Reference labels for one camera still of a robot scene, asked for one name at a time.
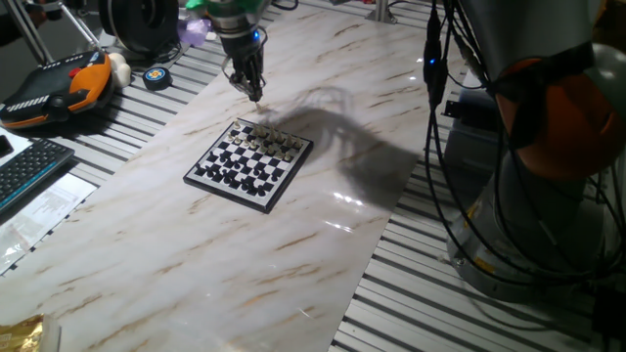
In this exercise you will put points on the small checkered chessboard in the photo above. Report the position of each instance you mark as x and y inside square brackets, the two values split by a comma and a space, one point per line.
[250, 163]

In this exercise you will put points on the black metal bracket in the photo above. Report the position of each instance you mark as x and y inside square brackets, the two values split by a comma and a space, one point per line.
[452, 109]

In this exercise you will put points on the black computer keyboard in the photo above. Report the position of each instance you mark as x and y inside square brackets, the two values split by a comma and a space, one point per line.
[29, 171]

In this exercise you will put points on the silver tripod leg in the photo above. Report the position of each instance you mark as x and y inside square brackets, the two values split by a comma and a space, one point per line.
[78, 27]
[30, 33]

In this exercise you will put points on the gold foil bag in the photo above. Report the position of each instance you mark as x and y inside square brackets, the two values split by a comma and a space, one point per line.
[19, 335]

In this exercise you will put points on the aluminium frame post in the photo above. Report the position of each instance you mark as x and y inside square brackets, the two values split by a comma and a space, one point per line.
[381, 10]

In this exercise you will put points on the white round plastic object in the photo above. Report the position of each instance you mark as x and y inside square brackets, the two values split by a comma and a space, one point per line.
[120, 71]

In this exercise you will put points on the black round puck blue label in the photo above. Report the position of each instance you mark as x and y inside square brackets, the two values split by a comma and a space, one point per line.
[157, 78]

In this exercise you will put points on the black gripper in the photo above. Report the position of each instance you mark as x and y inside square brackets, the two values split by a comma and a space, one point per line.
[243, 49]

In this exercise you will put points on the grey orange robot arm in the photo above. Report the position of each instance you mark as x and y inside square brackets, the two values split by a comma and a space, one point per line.
[528, 34]

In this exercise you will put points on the marble pattern mat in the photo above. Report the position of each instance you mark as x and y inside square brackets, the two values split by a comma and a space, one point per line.
[195, 269]

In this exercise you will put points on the black round spool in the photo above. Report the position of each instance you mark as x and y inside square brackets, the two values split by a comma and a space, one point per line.
[139, 24]

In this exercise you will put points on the black usb adapter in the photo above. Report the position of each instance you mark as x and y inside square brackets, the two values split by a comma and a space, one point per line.
[433, 73]

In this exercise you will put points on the pale purple plastic piece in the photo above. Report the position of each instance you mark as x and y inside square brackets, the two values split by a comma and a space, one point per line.
[193, 33]

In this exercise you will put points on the black smartphone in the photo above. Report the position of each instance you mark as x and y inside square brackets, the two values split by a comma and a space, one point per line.
[5, 146]

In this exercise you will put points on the black orange teach pendant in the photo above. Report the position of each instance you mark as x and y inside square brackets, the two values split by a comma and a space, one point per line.
[49, 93]

